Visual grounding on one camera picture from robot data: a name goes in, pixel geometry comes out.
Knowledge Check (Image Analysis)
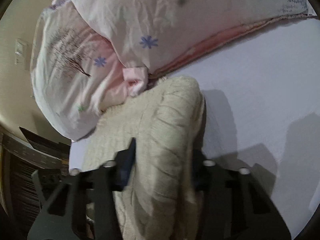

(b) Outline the lavender bed sheet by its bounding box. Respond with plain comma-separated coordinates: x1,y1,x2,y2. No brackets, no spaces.
69,19,319,239

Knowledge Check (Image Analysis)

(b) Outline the white wall switch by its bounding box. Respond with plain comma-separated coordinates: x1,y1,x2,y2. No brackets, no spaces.
15,38,28,68

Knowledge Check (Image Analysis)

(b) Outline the right pink floral pillow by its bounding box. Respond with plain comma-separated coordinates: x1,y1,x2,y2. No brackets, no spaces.
70,0,315,74

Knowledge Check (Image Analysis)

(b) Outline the left pink floral pillow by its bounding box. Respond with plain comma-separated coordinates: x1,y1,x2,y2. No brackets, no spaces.
30,0,148,141

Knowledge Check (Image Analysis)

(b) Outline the beige cable-knit sweater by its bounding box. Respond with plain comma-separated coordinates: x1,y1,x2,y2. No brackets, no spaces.
82,76,204,239

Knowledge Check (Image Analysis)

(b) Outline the pink floral pillow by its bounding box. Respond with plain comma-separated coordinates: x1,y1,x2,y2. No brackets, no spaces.
30,0,148,141
70,0,315,74

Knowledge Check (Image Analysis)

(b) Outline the dark cabinet at left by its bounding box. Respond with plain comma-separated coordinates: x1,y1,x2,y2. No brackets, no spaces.
1,128,71,239

